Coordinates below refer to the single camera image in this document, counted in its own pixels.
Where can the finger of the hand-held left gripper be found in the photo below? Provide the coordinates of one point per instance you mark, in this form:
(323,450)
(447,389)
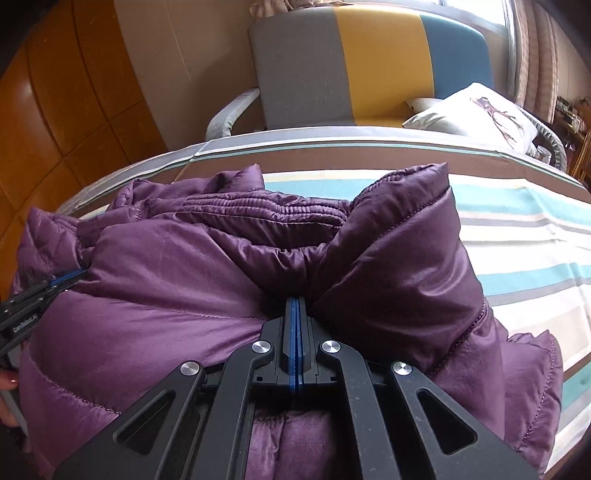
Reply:
(64,276)
(62,286)

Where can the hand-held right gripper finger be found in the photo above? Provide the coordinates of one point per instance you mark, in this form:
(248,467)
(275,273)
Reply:
(290,332)
(301,332)

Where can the purple quilted down jacket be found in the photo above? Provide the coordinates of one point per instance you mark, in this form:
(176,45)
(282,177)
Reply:
(392,277)

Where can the person's left hand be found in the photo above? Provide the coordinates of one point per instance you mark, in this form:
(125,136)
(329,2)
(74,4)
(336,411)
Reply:
(7,397)

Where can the wooden wardrobe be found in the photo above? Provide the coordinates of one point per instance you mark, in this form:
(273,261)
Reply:
(69,92)

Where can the bed with striped sheet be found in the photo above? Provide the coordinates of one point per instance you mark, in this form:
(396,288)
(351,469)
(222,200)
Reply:
(531,258)

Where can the small white pillow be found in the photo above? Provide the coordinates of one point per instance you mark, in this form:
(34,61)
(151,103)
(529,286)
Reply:
(422,105)

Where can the grey yellow blue sofa chair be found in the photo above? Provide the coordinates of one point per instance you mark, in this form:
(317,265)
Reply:
(300,69)

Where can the white deer print pillow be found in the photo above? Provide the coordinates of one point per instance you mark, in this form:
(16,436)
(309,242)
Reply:
(475,115)

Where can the small patterned cup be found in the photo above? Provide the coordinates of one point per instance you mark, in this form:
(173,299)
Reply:
(545,153)

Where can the beige patterned curtain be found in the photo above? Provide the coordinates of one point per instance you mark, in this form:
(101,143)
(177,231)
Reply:
(286,4)
(533,50)

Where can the rattan chair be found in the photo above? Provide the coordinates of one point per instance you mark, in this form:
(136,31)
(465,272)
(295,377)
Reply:
(582,159)

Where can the cluttered wooden desk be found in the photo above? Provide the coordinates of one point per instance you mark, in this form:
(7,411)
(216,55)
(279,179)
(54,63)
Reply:
(570,113)

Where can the window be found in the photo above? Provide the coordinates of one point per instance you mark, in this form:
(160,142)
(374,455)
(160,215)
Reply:
(485,11)

